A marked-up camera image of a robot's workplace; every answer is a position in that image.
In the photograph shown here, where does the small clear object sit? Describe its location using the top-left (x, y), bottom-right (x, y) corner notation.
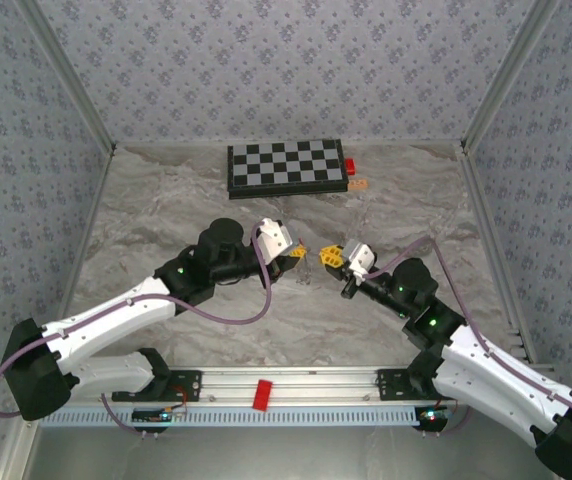
top-left (295, 257), bottom-right (316, 286)

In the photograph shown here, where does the black grey checkerboard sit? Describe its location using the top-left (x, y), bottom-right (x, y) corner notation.
top-left (226, 138), bottom-right (350, 201)

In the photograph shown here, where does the right circuit board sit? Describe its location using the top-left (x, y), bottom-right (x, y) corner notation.
top-left (415, 405), bottom-right (455, 424)

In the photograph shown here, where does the circuit board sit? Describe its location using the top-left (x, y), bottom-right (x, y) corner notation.
top-left (132, 407), bottom-right (188, 426)
top-left (415, 405), bottom-right (455, 424)

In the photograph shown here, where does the red rectangular brick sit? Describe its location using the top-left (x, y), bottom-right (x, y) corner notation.
top-left (251, 378), bottom-right (275, 412)

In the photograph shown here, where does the left circuit board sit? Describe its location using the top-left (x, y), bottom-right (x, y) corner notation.
top-left (132, 407), bottom-right (188, 426)

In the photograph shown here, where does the grey metal panel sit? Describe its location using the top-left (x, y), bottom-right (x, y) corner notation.
top-left (30, 424), bottom-right (547, 480)

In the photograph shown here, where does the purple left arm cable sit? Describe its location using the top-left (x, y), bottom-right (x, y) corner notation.
top-left (0, 224), bottom-right (275, 419)

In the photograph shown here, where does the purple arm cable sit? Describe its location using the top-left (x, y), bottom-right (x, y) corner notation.
top-left (365, 237), bottom-right (572, 431)
top-left (0, 224), bottom-right (275, 419)

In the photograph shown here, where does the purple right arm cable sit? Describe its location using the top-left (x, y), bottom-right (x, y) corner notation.
top-left (365, 237), bottom-right (572, 431)

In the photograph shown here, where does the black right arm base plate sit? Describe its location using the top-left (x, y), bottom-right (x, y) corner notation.
top-left (375, 368), bottom-right (435, 403)

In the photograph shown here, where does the aluminium side rail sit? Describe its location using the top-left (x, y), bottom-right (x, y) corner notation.
top-left (455, 144), bottom-right (537, 364)

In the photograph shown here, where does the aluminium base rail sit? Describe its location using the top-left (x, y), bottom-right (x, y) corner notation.
top-left (65, 366), bottom-right (557, 405)

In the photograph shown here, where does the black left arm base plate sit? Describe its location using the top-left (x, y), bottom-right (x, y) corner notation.
top-left (111, 368), bottom-right (203, 403)

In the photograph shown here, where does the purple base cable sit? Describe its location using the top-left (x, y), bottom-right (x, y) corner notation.
top-left (418, 399), bottom-right (473, 441)
top-left (101, 378), bottom-right (163, 441)

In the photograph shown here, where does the light blue slotted cable duct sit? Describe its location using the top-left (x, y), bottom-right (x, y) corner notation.
top-left (39, 405), bottom-right (425, 427)

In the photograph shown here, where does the aluminium frame post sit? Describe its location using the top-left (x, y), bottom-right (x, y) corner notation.
top-left (0, 418), bottom-right (40, 480)
top-left (459, 0), bottom-right (565, 154)
top-left (15, 0), bottom-right (117, 154)

